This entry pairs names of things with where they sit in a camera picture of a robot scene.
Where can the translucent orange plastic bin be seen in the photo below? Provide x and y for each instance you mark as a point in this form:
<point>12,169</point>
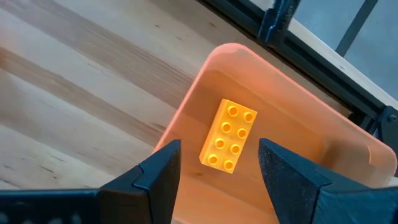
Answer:
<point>280,93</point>

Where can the black table clamp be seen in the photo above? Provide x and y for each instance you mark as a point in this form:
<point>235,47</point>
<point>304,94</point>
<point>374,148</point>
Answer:
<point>276,21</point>

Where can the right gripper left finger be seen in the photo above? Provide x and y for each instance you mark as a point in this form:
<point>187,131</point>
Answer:
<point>93,207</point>

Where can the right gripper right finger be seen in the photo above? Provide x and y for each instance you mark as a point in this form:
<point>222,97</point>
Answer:
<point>326,202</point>

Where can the yellow two-by-four building block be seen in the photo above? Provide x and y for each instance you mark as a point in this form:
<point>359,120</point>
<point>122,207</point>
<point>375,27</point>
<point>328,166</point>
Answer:
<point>228,137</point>

